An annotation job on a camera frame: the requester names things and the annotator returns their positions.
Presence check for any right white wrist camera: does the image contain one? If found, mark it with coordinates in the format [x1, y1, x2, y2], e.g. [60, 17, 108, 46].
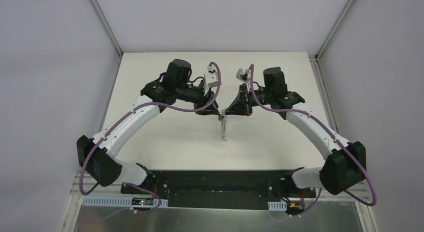
[235, 68, 251, 84]

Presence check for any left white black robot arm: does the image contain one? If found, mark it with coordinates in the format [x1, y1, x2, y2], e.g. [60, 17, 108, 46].
[76, 59, 222, 194]

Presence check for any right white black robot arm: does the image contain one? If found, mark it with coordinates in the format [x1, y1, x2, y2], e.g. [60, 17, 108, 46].
[224, 67, 366, 197]

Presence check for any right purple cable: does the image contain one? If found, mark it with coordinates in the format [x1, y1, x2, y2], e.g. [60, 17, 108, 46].
[249, 64, 378, 218]

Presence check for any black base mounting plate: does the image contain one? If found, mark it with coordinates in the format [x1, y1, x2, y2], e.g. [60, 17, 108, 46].
[141, 170, 317, 210]

